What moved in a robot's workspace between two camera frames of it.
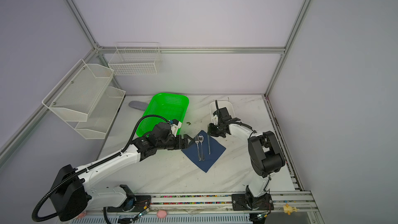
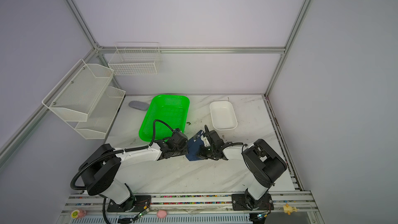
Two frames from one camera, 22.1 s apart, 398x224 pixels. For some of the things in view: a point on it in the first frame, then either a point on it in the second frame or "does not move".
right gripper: (211, 131) to (201, 150)
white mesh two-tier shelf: (84, 100) does not move
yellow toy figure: (287, 209) does not move
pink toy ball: (161, 213) does not move
